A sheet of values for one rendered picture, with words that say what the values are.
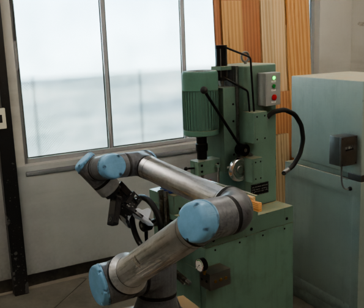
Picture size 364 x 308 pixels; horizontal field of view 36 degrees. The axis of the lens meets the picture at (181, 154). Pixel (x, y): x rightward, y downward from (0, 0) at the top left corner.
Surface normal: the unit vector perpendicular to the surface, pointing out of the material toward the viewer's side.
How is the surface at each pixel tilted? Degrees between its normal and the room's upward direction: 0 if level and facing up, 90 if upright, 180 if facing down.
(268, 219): 90
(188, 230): 82
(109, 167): 76
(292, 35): 87
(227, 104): 90
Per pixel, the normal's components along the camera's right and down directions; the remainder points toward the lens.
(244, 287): 0.58, 0.15
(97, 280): -0.83, 0.13
